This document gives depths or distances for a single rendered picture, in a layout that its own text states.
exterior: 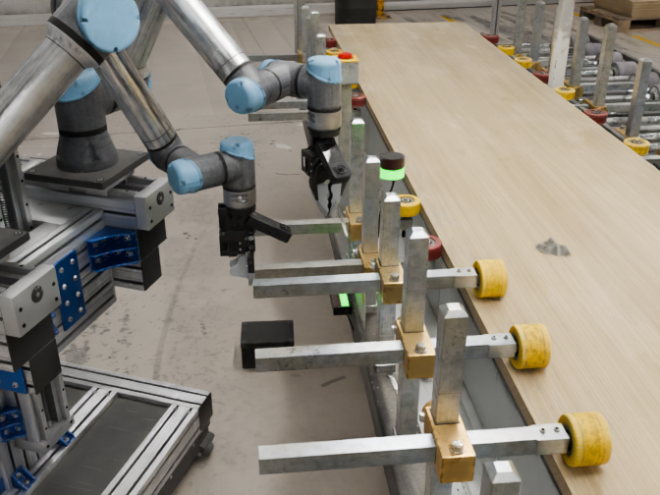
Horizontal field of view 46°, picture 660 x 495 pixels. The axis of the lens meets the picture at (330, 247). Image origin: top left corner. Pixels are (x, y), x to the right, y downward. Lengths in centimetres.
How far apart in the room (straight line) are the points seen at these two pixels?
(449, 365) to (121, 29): 82
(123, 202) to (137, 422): 77
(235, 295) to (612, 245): 191
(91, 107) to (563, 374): 123
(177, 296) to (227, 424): 91
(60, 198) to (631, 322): 137
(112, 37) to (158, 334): 192
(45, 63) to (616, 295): 122
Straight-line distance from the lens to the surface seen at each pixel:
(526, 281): 174
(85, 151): 198
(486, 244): 189
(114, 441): 240
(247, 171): 170
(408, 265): 133
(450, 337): 111
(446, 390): 116
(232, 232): 178
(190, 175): 164
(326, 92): 168
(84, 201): 202
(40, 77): 147
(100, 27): 145
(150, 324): 328
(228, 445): 264
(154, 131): 172
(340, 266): 184
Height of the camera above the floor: 174
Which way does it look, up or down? 27 degrees down
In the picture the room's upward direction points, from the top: straight up
